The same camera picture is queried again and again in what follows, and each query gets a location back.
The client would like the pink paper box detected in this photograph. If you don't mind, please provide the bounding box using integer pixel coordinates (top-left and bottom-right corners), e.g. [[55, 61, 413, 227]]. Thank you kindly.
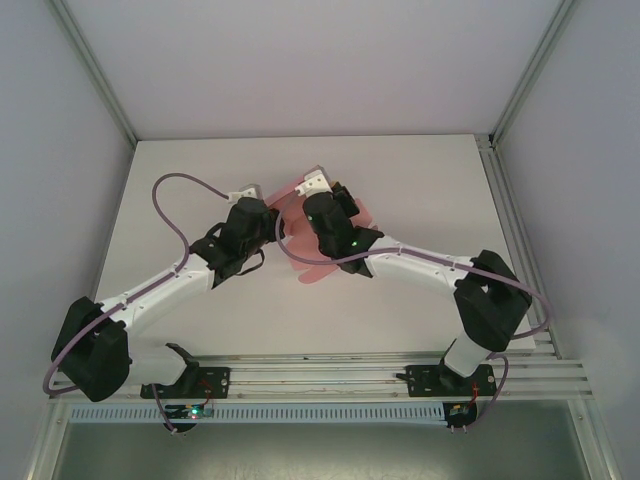
[[263, 163, 387, 287]]

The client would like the left circuit board green light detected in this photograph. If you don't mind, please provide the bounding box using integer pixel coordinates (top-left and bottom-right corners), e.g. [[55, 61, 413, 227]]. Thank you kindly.
[[167, 403, 215, 420]]

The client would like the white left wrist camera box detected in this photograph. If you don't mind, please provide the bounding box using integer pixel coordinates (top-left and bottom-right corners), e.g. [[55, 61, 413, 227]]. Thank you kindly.
[[225, 182, 265, 204]]

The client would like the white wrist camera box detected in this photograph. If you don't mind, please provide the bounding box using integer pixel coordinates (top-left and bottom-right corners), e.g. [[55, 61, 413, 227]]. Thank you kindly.
[[293, 167, 335, 199], [225, 182, 265, 204]]

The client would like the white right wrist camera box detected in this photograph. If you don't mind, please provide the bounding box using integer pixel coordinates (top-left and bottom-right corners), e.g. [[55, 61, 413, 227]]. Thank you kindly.
[[293, 167, 335, 199]]

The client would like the thin black cable loop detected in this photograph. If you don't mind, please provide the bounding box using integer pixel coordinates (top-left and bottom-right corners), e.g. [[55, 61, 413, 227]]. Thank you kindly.
[[234, 244, 267, 277]]

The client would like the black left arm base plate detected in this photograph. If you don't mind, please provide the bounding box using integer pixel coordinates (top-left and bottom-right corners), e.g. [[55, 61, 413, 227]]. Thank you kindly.
[[139, 366, 231, 401]]

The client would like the aluminium side rail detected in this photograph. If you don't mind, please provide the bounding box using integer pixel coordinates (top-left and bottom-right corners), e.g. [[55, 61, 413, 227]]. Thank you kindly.
[[473, 132, 564, 360]]

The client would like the aluminium mounting rail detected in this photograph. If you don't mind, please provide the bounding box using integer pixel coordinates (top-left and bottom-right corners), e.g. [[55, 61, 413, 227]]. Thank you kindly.
[[48, 351, 595, 405]]

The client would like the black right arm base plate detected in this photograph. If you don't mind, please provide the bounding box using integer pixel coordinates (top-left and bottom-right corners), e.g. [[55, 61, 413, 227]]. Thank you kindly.
[[394, 364, 497, 400]]

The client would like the slotted grey cable duct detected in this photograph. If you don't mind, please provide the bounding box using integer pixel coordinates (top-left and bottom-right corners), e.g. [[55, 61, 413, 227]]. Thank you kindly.
[[67, 403, 447, 427]]

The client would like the black round mount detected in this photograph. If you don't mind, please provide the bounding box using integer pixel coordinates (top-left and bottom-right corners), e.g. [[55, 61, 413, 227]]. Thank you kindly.
[[446, 402, 479, 432], [160, 418, 199, 436]]

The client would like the aluminium frame post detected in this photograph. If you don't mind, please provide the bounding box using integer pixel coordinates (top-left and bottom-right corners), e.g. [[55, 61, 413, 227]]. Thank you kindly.
[[47, 0, 140, 146], [487, 0, 579, 149]]

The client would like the aluminium frame leg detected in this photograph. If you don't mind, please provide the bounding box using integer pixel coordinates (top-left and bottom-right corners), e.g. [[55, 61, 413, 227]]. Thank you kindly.
[[24, 402, 71, 480], [569, 399, 629, 480]]

